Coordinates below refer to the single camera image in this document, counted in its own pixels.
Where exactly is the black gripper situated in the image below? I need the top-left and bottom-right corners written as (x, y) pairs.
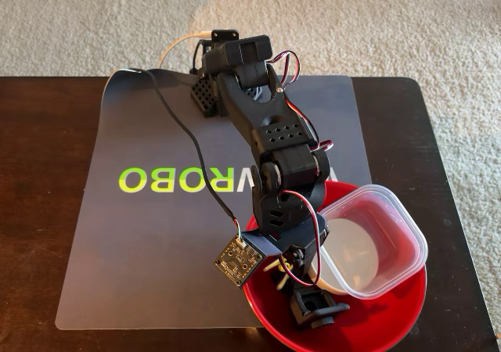
top-left (270, 225), bottom-right (330, 292)

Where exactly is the black printed jaw part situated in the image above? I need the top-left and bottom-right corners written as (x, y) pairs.
top-left (288, 283), bottom-right (351, 328)

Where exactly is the small white bowl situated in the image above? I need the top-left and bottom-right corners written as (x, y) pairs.
top-left (308, 217), bottom-right (380, 295)

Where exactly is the clear plastic container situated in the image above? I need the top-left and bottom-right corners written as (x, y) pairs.
top-left (318, 183), bottom-right (428, 299)

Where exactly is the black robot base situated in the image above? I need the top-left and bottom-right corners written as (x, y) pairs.
top-left (189, 28), bottom-right (240, 119)

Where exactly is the red bowl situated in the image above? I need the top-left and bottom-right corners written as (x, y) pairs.
top-left (238, 179), bottom-right (427, 352)

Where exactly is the grey mat with WOWROBO print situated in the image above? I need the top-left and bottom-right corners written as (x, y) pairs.
top-left (54, 68), bottom-right (373, 332)

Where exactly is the red white black servo wire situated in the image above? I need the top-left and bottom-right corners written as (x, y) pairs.
top-left (269, 50), bottom-right (334, 154)
top-left (279, 189), bottom-right (325, 287)

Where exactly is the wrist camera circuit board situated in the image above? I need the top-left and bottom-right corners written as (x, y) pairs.
top-left (213, 234), bottom-right (265, 289)

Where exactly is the black camera cable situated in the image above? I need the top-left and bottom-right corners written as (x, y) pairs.
top-left (128, 67), bottom-right (244, 248)

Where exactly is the white cable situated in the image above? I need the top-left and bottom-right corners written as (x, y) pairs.
top-left (157, 31), bottom-right (214, 70)

